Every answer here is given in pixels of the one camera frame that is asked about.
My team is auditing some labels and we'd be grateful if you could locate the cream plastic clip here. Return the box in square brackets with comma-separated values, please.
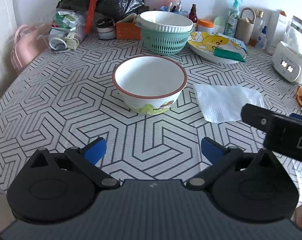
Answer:
[65, 33, 79, 51]

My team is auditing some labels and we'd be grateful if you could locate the clear plastic bag of packets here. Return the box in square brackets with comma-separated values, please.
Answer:
[37, 8, 87, 54]

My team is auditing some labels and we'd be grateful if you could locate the white jar with orange lid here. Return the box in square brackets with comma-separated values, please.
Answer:
[197, 19, 214, 33]

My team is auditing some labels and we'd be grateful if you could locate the yellow cartoon plate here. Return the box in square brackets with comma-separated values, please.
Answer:
[187, 31, 248, 64]

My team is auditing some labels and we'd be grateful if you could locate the beige holder with handle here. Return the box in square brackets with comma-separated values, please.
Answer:
[235, 7, 256, 45]

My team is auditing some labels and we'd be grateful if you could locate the teal plastic colander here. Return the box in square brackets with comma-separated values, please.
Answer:
[136, 21, 194, 55]

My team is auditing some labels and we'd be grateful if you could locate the white electric appliance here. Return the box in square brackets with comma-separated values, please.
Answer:
[271, 41, 302, 84]

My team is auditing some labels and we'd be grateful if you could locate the geometric patterned tablecloth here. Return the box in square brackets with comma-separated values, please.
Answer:
[0, 31, 302, 230]

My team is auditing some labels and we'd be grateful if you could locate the clear plastic pouch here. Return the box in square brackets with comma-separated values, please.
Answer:
[283, 16, 302, 64]

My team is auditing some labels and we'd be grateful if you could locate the round black and white jar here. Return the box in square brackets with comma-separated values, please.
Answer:
[96, 17, 116, 40]

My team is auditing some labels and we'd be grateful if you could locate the white bowl with brown rim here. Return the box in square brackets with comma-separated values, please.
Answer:
[112, 56, 188, 116]

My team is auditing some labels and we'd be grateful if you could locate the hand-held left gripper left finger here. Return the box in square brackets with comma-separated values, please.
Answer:
[28, 138, 120, 189]

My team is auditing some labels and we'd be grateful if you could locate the green and white deodorant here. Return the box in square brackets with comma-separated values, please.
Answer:
[213, 16, 226, 34]

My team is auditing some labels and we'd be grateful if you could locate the teal spray bottle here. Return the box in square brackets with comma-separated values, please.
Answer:
[225, 0, 244, 38]

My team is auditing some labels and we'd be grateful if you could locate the small bottle with blue label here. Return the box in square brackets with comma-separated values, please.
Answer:
[256, 25, 268, 50]

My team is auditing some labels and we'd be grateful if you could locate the pink backpack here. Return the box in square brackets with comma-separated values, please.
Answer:
[11, 25, 45, 72]

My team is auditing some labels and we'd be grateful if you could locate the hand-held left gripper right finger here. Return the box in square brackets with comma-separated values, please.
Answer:
[186, 137, 279, 190]

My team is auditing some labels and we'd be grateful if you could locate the white carton box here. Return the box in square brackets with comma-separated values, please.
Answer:
[266, 10, 291, 54]

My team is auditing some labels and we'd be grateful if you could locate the orange cardboard box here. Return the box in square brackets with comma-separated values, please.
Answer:
[114, 21, 142, 40]

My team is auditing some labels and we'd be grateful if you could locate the red plastic bag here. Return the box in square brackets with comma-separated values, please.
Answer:
[85, 0, 106, 33]

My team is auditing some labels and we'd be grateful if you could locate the blue container with pens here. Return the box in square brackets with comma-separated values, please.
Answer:
[160, 2, 189, 18]

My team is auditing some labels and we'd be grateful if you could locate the clear bottle with gold cap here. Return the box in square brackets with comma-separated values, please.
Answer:
[251, 10, 265, 47]

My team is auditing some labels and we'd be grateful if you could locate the brown dropper bottle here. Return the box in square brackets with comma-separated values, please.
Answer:
[189, 4, 198, 24]

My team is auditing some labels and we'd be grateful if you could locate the green scouring pad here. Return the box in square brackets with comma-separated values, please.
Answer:
[213, 48, 246, 63]

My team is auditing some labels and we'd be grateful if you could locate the white paper towel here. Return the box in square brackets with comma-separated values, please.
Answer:
[193, 84, 265, 123]

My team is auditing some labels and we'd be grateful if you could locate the white ribbed bowl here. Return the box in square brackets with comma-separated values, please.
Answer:
[139, 10, 193, 33]

